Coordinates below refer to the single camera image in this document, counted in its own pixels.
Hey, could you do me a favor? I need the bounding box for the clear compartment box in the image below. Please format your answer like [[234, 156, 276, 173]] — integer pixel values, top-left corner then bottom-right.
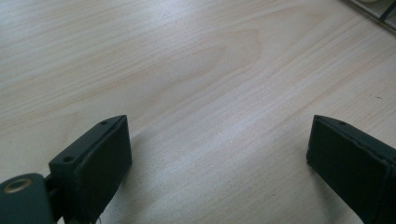
[[341, 0, 396, 34]]

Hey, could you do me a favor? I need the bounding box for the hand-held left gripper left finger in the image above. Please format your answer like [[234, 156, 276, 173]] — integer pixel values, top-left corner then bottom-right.
[[49, 114, 133, 224]]

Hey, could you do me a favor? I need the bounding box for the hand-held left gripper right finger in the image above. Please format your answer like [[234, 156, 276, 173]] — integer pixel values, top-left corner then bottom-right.
[[305, 114, 396, 224]]

